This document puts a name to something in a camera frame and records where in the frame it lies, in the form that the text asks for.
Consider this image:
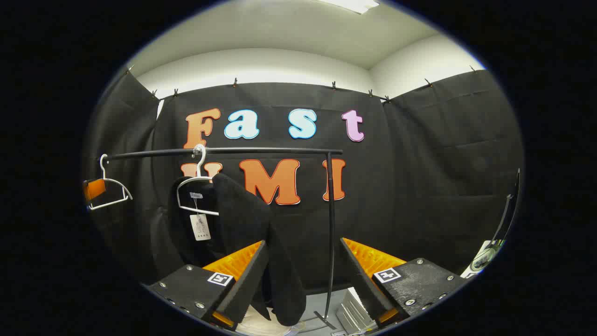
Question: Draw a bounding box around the white paper hang tag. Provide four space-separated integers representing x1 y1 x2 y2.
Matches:
190 214 211 242

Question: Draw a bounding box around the white cabinet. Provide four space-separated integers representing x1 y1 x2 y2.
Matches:
336 287 378 336

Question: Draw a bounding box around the ceiling light panel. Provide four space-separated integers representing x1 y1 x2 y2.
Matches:
317 0 381 14

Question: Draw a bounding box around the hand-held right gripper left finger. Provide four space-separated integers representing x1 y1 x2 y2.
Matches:
145 240 270 332

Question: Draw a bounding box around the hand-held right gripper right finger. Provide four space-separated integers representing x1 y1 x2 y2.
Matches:
340 237 471 329

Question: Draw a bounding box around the white laundry hamper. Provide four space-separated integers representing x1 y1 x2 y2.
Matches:
236 306 304 336

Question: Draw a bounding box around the black knit garment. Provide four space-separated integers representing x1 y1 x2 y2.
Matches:
168 173 307 327

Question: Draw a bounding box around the black metal clothes rack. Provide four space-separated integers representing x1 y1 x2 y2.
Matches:
99 147 344 331

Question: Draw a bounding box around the black curved stand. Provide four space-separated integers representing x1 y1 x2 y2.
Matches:
490 168 521 248

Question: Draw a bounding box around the white plastic hanger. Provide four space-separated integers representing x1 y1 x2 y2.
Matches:
176 144 221 217
88 154 133 211

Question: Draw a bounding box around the black backdrop cloth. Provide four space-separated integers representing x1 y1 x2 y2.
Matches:
83 69 525 299

